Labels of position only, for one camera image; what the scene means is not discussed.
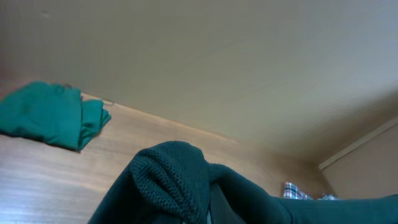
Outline black polo shirt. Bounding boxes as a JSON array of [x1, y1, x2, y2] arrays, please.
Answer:
[[90, 141, 397, 224]]

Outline folded green garment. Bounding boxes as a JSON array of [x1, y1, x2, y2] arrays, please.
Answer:
[[1, 82, 111, 152]]

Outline red blue plaid shirt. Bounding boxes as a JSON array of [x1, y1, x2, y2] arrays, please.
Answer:
[[283, 182, 338, 200]]

